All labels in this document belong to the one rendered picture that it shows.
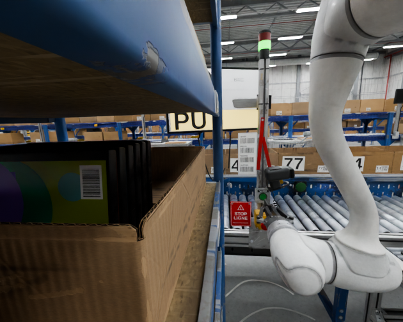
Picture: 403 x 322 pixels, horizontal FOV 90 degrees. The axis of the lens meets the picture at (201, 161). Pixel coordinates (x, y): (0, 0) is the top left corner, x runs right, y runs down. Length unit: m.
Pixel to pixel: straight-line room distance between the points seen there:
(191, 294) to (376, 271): 0.49
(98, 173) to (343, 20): 0.47
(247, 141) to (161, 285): 0.82
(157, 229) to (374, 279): 0.56
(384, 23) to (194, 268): 0.45
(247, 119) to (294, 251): 0.68
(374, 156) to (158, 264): 1.80
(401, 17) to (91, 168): 0.46
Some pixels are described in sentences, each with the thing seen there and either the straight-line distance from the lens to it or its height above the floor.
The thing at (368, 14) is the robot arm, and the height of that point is 1.46.
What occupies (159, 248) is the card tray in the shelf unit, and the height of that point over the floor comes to 1.21.
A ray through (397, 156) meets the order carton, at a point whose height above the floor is 1.01.
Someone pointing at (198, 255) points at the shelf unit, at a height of 1.14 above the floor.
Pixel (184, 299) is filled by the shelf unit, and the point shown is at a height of 1.14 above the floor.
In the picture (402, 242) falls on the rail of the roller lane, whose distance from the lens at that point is 1.37.
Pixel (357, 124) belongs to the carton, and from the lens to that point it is 11.86.
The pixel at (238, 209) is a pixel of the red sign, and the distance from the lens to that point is 1.02.
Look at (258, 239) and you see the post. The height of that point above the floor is 0.71.
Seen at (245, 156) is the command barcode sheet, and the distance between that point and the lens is 0.96.
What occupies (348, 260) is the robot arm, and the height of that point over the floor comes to 0.97.
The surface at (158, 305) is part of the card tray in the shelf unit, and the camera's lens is 0.19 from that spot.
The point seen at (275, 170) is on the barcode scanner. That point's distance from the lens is 0.94.
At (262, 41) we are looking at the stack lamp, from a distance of 1.00.
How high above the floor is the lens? 1.30
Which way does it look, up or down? 11 degrees down
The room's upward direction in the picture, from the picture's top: 2 degrees counter-clockwise
